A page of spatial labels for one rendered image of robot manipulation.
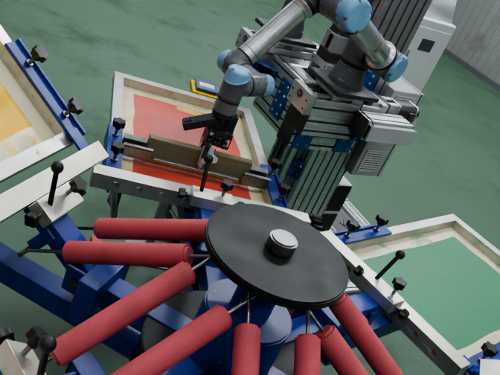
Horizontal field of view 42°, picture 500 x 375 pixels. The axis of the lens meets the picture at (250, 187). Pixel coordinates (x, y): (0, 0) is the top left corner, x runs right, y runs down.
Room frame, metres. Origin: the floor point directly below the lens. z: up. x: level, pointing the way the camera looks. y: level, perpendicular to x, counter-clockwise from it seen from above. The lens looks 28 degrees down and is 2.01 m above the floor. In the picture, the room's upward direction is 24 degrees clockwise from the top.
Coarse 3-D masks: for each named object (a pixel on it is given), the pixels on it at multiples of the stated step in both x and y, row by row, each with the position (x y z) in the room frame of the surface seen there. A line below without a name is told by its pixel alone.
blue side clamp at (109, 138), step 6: (108, 126) 1.88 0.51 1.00; (114, 126) 1.90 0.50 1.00; (108, 132) 1.83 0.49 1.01; (120, 132) 1.88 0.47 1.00; (108, 138) 1.80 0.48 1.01; (114, 138) 1.83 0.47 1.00; (120, 138) 1.84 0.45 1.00; (108, 144) 1.76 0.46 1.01; (108, 150) 1.73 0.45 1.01; (120, 156) 1.74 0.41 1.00; (102, 162) 1.75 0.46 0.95; (108, 162) 1.66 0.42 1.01; (114, 162) 1.69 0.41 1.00; (120, 162) 1.70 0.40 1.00
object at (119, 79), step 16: (112, 80) 2.33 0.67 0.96; (128, 80) 2.34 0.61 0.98; (144, 80) 2.39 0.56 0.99; (112, 96) 2.15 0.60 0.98; (176, 96) 2.42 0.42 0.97; (192, 96) 2.44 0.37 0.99; (112, 112) 2.02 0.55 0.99; (240, 112) 2.51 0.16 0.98; (256, 128) 2.40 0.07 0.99; (256, 144) 2.26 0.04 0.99; (256, 160) 2.16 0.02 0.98
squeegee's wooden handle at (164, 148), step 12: (156, 144) 1.83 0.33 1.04; (168, 144) 1.85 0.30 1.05; (180, 144) 1.86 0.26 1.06; (192, 144) 1.90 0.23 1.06; (156, 156) 1.84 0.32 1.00; (168, 156) 1.85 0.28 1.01; (180, 156) 1.86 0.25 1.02; (192, 156) 1.88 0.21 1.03; (216, 156) 1.90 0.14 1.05; (228, 156) 1.93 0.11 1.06; (204, 168) 1.90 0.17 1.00; (216, 168) 1.91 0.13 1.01; (228, 168) 1.92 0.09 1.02; (240, 168) 1.94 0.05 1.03
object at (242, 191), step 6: (186, 114) 2.33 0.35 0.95; (234, 144) 2.25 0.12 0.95; (228, 150) 2.18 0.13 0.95; (234, 150) 2.20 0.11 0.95; (240, 156) 2.18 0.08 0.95; (198, 180) 1.88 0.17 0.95; (210, 180) 1.91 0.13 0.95; (216, 180) 1.93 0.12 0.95; (198, 186) 1.84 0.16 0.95; (210, 186) 1.88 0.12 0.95; (216, 186) 1.89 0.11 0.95; (234, 186) 1.94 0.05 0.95; (240, 186) 1.96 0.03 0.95; (246, 186) 1.98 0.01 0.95; (228, 192) 1.89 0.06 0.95; (234, 192) 1.91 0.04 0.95; (240, 192) 1.92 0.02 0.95; (246, 192) 1.94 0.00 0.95; (246, 198) 1.90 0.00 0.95
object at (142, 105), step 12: (144, 108) 2.23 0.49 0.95; (156, 108) 2.27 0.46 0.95; (168, 108) 2.31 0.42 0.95; (144, 120) 2.13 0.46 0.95; (144, 132) 2.04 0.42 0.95; (132, 168) 1.78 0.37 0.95; (144, 168) 1.81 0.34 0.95; (156, 168) 1.84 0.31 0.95; (168, 168) 1.87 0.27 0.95; (168, 180) 1.80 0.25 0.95; (180, 180) 1.83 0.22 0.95; (192, 180) 1.86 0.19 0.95
